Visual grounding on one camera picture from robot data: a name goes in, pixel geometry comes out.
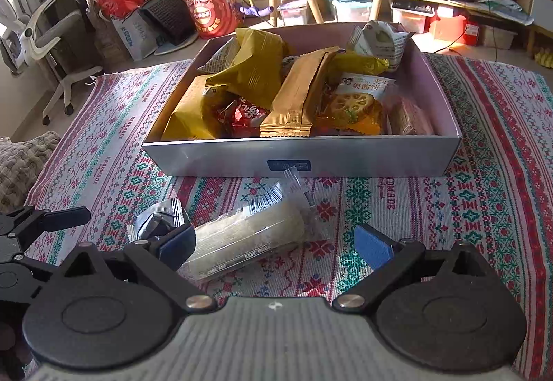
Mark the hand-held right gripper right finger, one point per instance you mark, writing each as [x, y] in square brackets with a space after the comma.
[372, 246]

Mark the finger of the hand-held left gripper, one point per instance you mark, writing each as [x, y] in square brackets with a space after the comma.
[65, 216]
[17, 277]

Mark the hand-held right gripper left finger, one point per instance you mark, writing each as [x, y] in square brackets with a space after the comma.
[178, 243]

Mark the small silver snack packet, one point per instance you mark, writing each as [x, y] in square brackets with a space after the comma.
[151, 219]

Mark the clear pale snack packet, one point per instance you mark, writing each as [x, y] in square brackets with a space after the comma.
[250, 229]

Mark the pink cardboard box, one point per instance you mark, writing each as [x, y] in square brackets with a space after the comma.
[345, 156]

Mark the orange lotus chip packet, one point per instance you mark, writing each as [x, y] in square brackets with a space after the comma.
[354, 104]

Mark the red snack packet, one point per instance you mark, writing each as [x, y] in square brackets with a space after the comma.
[242, 115]

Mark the long gold bar packet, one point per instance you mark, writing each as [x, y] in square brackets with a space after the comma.
[293, 95]

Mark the small yellow snack packet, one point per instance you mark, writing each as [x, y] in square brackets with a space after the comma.
[358, 63]

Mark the grey striped snack packet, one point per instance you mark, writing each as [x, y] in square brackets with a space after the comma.
[218, 57]

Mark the large gold snack bag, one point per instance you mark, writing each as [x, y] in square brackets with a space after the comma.
[250, 65]

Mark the white snack packet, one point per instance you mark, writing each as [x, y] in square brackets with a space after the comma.
[380, 44]

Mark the grey knitted cushion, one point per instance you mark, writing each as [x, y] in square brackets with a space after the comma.
[21, 169]

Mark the yellow wafer snack packet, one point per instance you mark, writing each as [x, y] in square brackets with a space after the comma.
[190, 113]

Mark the clear pink snack packet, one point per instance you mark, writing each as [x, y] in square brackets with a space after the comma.
[410, 117]

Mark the patterned woven cloth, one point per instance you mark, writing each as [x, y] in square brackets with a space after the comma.
[497, 191]

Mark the white office chair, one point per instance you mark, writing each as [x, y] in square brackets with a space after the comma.
[39, 39]

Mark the white paper bag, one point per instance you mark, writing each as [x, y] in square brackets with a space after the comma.
[136, 35]

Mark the black mesh heater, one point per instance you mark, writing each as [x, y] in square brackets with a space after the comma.
[166, 18]

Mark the red plastic bag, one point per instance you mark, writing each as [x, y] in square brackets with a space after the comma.
[125, 0]

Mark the red cardboard box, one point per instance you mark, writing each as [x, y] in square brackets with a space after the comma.
[451, 29]

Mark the clear storage box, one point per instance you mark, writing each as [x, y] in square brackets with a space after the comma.
[412, 16]
[352, 9]
[293, 11]

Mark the red round gift bucket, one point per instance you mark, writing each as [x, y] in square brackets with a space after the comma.
[207, 11]

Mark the purple toy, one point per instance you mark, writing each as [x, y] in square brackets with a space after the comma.
[257, 10]

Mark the yellow corrugated toy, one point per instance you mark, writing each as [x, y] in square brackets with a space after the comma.
[545, 59]

